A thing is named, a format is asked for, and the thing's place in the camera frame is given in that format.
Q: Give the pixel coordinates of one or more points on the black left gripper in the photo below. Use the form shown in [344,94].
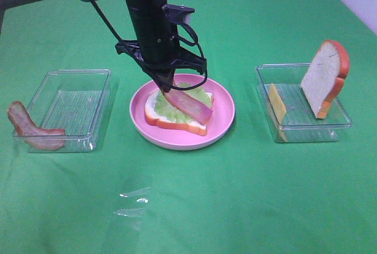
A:
[157,46]

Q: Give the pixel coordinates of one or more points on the green lettuce leaf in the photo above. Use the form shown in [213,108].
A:
[164,109]

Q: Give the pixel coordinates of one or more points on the bread slice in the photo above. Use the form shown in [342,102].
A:
[153,119]
[325,77]

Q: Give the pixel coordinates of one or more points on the straight ham strip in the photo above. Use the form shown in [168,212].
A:
[181,98]

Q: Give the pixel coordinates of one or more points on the curved bacon strip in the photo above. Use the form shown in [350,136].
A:
[29,130]

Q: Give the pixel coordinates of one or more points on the pink round plate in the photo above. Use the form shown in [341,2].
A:
[220,122]

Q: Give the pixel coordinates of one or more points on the left clear plastic container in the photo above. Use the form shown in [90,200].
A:
[77,101]

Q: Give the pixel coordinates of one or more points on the clear plastic container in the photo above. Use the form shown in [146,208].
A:
[77,101]
[299,123]

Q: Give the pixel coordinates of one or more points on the yellow cheese slice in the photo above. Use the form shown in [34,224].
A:
[277,112]

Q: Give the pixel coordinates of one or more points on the clear plastic film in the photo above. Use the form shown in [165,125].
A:
[133,201]

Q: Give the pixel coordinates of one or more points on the green tablecloth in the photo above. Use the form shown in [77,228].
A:
[243,194]

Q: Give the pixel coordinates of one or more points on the right clear plastic container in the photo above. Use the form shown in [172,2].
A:
[299,123]

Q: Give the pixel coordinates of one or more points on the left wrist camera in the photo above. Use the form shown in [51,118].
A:
[178,14]

